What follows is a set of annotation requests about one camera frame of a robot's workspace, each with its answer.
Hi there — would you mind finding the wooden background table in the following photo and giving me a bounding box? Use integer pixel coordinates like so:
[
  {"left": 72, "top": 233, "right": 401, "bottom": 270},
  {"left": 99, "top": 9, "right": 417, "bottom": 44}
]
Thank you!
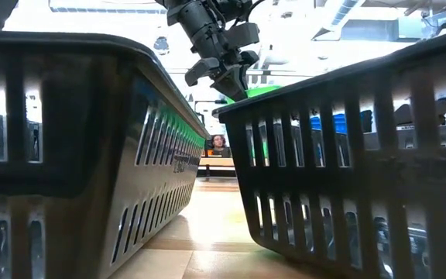
[{"left": 197, "top": 156, "right": 236, "bottom": 178}]

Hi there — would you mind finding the person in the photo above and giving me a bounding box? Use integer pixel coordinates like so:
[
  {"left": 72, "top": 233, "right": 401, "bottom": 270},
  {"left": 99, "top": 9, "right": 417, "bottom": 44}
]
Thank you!
[{"left": 206, "top": 133, "right": 232, "bottom": 158}]

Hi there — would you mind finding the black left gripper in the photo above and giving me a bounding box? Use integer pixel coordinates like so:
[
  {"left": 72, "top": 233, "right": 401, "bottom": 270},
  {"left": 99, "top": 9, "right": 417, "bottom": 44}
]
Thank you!
[{"left": 184, "top": 49, "right": 261, "bottom": 102}]

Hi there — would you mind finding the green plastic slotted basket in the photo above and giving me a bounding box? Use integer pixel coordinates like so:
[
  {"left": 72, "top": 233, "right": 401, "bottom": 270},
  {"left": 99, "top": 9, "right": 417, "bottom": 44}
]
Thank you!
[{"left": 225, "top": 84, "right": 284, "bottom": 105}]

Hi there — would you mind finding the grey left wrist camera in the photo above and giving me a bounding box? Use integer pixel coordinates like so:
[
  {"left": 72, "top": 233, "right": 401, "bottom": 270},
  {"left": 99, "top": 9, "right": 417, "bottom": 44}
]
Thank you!
[{"left": 225, "top": 22, "right": 261, "bottom": 50}]

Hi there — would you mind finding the black plastic slotted basket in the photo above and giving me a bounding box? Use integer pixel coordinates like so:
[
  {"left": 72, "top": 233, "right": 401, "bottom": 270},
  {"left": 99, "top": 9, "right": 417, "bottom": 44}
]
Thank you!
[
  {"left": 0, "top": 29, "right": 211, "bottom": 279},
  {"left": 211, "top": 25, "right": 446, "bottom": 279}
]

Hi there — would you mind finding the blue plastic slotted basket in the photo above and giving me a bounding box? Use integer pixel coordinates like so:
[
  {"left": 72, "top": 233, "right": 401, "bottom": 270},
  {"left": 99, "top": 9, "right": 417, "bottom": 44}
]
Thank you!
[{"left": 310, "top": 113, "right": 348, "bottom": 136}]

